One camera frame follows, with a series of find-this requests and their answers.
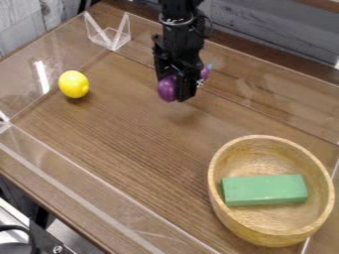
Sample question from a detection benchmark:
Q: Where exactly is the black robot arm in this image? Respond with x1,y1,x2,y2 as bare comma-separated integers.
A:
152,0,210,102

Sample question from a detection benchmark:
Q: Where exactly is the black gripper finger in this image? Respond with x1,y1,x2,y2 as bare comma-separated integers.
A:
176,64,203,102
152,34,175,80

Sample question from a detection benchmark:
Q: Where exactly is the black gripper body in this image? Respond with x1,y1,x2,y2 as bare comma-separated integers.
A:
159,16,212,73

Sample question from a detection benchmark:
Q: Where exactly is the green rectangular block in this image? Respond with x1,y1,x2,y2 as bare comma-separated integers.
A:
222,175,309,206

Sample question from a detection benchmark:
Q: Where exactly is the black metal bracket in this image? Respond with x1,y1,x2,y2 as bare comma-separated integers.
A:
28,219,79,254

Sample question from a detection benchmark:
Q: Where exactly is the clear acrylic tray wall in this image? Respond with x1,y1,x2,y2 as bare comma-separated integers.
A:
0,122,220,254

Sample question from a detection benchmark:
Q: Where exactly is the brown wooden bowl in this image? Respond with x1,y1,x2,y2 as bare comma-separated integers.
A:
207,135,335,248

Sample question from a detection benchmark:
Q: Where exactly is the black cable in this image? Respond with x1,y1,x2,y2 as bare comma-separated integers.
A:
0,224,35,254

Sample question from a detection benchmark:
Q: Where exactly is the yellow toy lemon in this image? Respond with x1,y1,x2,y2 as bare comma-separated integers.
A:
59,70,90,98

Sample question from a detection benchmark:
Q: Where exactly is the purple toy eggplant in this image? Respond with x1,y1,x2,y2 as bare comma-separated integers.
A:
158,63,214,102

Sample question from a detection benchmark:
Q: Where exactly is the clear acrylic corner bracket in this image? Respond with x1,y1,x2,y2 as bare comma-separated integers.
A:
84,11,131,52

